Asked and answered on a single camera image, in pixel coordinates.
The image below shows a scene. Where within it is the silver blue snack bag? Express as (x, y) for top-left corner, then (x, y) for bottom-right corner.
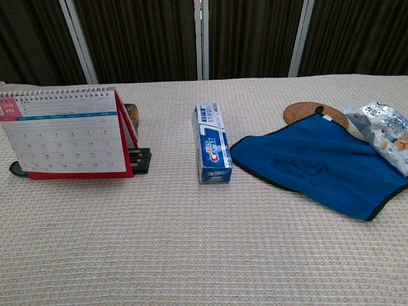
(343, 101), (408, 178)

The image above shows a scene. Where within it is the white screen frame post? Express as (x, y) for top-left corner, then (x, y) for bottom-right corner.
(288, 0), (317, 78)
(194, 0), (212, 81)
(58, 0), (99, 84)

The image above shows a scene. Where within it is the blue white toothpaste box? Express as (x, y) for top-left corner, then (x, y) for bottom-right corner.
(192, 102), (235, 186)

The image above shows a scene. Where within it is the white desk calendar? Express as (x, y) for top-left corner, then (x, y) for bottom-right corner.
(0, 89), (141, 181)

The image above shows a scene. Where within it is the beige woven tablecloth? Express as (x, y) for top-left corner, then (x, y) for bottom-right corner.
(0, 74), (408, 306)

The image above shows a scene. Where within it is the brown patterned round object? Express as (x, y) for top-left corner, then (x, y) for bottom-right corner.
(123, 103), (142, 129)

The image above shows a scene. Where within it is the dark pleated screen panel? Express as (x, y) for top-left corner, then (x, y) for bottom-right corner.
(298, 0), (408, 77)
(208, 0), (304, 80)
(0, 0), (87, 86)
(72, 0), (199, 82)

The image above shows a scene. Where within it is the black rounded object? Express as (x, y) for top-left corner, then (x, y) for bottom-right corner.
(8, 161), (30, 177)

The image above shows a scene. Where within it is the round woven rattan coaster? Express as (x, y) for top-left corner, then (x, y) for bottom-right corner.
(282, 101), (351, 131)

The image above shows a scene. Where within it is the blue cloth black trim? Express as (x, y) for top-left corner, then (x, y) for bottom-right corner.
(229, 108), (408, 222)

